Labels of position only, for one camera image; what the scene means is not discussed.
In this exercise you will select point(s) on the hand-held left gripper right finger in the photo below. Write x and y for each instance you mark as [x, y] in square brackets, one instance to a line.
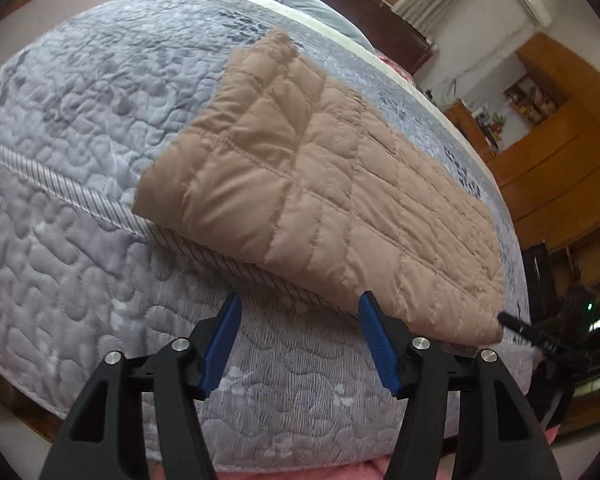
[380, 345]

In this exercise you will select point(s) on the grey quilted bedspread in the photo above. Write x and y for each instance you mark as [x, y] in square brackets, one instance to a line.
[80, 110]

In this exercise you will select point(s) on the pink under sheet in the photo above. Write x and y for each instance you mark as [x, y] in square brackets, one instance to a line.
[305, 472]

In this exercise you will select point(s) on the checked cream curtain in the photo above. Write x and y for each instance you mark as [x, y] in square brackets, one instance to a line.
[440, 5]

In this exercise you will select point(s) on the wooden wardrobe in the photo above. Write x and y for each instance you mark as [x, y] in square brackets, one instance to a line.
[570, 160]

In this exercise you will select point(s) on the black chair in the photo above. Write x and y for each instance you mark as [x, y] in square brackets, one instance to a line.
[535, 280]

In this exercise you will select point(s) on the wooden desk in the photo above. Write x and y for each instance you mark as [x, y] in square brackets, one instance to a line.
[472, 130]

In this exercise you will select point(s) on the dark wooden headboard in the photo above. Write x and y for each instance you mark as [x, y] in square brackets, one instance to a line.
[370, 15]

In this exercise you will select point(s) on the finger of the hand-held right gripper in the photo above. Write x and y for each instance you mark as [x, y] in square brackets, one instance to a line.
[522, 329]

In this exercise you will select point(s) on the pink floral bedding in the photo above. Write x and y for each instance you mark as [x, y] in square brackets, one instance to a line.
[395, 67]

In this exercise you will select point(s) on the beige quilted coat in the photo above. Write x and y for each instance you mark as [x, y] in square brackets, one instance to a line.
[305, 185]

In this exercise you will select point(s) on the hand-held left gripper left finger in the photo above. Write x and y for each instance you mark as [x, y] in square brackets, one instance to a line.
[222, 340]

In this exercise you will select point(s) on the grey pillow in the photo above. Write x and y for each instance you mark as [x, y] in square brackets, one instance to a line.
[320, 10]

